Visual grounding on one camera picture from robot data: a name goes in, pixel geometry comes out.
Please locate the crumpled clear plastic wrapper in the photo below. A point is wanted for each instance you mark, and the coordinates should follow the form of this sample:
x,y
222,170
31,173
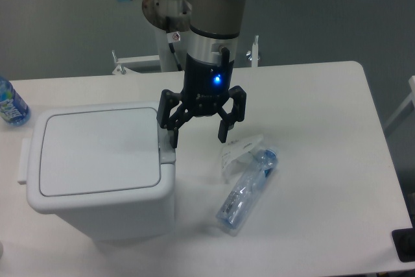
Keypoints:
x,y
237,154

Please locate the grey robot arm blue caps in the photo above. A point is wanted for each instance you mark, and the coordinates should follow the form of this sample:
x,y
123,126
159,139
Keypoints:
x,y
214,30

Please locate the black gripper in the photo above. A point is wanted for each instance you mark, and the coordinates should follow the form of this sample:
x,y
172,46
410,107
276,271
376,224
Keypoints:
x,y
206,90

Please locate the grey trash can push button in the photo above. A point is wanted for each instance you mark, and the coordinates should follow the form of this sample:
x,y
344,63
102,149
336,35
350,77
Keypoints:
x,y
167,153

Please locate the blue labelled water bottle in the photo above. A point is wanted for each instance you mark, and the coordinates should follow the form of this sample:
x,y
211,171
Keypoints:
x,y
14,110

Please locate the black table clamp device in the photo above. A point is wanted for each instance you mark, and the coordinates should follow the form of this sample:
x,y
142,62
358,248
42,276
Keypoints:
x,y
404,244

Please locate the white plastic trash can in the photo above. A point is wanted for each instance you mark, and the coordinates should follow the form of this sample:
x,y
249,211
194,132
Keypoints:
x,y
97,167

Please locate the crushed clear plastic bottle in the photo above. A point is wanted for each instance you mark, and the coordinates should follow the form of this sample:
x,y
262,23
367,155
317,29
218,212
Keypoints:
x,y
247,189

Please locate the white furniture frame right edge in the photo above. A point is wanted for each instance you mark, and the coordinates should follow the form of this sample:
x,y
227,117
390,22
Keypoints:
x,y
401,112

